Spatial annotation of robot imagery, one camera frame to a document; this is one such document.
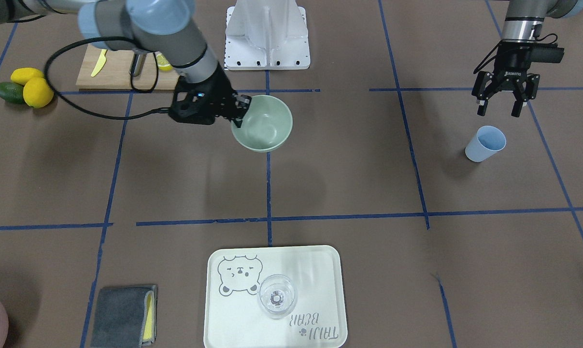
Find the wooden cutting board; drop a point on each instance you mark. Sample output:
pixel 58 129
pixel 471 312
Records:
pixel 115 73

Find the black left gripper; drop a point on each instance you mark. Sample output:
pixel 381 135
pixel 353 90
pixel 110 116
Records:
pixel 512 64

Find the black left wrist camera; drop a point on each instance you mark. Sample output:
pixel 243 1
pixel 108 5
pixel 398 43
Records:
pixel 546 53

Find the light green bowl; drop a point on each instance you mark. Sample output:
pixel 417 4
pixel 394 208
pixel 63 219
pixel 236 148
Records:
pixel 265 126

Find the clear wine glass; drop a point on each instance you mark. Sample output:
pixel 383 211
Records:
pixel 278 296

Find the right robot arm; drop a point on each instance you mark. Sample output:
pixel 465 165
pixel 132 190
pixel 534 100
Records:
pixel 141 26

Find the white bear tray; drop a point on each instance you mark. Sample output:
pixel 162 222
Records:
pixel 233 317

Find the green lime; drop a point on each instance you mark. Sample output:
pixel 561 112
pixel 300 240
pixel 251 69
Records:
pixel 12 92

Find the grey folded cloth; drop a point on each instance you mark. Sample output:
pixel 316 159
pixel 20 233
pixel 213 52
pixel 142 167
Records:
pixel 120 316

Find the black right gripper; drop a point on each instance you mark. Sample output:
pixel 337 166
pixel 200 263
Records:
pixel 221 90

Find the yellow plastic knife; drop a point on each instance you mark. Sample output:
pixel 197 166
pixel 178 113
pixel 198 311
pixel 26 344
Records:
pixel 101 61

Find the lemon half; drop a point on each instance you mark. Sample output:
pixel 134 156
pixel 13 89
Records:
pixel 162 63

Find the steel knife handle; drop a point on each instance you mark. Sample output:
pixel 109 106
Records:
pixel 136 66

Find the light blue plastic cup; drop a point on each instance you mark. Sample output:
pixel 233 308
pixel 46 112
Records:
pixel 487 141

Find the yellow lemon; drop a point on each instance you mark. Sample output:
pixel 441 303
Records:
pixel 37 93
pixel 23 75

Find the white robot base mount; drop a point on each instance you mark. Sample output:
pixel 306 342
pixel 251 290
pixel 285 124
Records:
pixel 266 35

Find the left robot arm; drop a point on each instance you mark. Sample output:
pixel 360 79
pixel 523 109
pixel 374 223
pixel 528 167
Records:
pixel 525 18

